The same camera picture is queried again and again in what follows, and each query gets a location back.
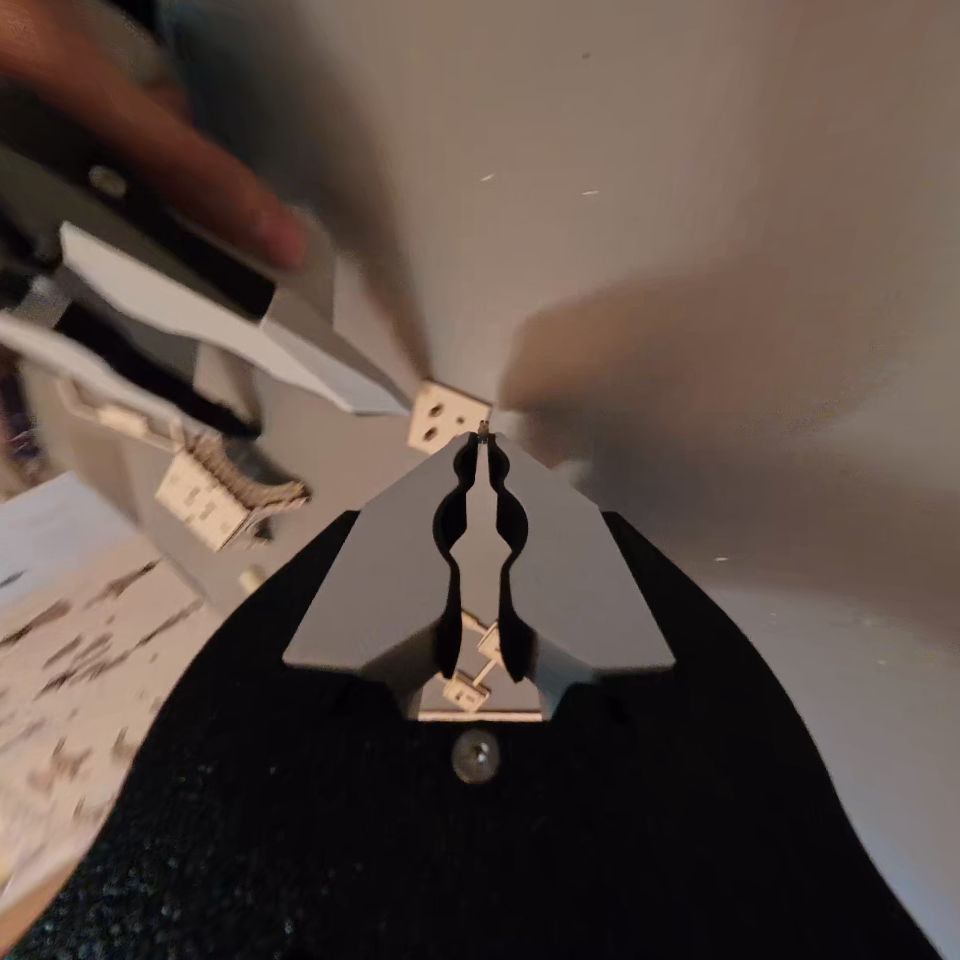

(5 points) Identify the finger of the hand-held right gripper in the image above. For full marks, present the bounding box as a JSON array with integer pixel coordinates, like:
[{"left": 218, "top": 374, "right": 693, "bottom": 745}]
[
  {"left": 0, "top": 302, "right": 261, "bottom": 453},
  {"left": 58, "top": 222, "right": 415, "bottom": 418}
]

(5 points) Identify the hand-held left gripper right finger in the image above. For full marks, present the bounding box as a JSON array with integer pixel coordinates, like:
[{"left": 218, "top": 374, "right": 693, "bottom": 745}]
[{"left": 483, "top": 431, "right": 676, "bottom": 720}]

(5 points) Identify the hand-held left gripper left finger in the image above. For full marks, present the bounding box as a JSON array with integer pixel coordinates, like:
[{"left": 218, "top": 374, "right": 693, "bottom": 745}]
[{"left": 282, "top": 429, "right": 481, "bottom": 720}]

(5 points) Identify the small square wooden plate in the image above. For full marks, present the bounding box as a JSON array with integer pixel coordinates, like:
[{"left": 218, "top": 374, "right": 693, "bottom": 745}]
[{"left": 407, "top": 378, "right": 494, "bottom": 455}]

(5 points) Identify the person's right hand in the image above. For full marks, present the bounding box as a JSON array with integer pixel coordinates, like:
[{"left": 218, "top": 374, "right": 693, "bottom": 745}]
[{"left": 0, "top": 0, "right": 310, "bottom": 273}]

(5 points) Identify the wooden lattice tower base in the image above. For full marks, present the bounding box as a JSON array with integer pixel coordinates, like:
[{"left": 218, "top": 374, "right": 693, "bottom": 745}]
[{"left": 153, "top": 431, "right": 312, "bottom": 554}]

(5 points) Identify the paper instruction leaflet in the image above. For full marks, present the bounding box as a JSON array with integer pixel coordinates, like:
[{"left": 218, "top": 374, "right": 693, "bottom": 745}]
[{"left": 0, "top": 472, "right": 260, "bottom": 912}]

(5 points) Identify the wooden four-square frame piece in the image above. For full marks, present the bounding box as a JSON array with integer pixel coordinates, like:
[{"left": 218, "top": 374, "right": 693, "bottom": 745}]
[{"left": 442, "top": 611, "right": 502, "bottom": 710}]

